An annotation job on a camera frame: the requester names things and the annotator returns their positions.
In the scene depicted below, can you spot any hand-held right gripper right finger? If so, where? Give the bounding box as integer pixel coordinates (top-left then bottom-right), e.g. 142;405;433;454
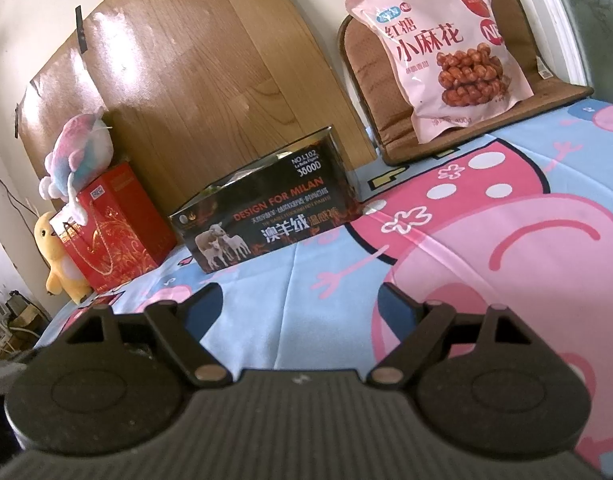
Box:
369;284;535;388

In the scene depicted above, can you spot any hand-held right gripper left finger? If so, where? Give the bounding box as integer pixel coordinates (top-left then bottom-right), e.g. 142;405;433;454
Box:
64;282;230;389

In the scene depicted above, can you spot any black printed cardboard box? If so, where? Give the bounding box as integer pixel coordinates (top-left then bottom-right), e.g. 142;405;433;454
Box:
168;125;360;275

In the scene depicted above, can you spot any red gift bag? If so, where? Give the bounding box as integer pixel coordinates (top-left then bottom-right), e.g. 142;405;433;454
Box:
49;161;177;295

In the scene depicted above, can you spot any cartoon printed bed sheet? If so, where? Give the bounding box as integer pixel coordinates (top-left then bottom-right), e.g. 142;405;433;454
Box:
34;97;613;480

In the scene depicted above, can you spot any yellow plush duck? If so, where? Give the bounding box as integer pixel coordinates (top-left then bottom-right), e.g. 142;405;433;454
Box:
34;210;94;306

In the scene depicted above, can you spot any pink blue plush dolphin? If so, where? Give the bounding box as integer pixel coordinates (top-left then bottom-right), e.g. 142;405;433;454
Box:
39;112;114;223

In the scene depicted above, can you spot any brown seat cushion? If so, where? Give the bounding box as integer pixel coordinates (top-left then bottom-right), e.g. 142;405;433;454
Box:
337;0;595;166

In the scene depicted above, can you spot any wooden board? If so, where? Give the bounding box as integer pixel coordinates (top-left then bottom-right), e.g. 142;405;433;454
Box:
17;0;377;201

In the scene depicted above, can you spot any large pink snack bag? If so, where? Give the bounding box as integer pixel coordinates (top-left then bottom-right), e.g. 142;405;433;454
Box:
344;0;536;145

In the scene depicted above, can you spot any black cable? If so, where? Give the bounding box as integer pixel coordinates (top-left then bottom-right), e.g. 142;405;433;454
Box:
0;160;52;321

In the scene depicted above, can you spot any white window frame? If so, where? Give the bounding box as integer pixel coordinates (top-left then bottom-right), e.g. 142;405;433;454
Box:
497;0;613;86

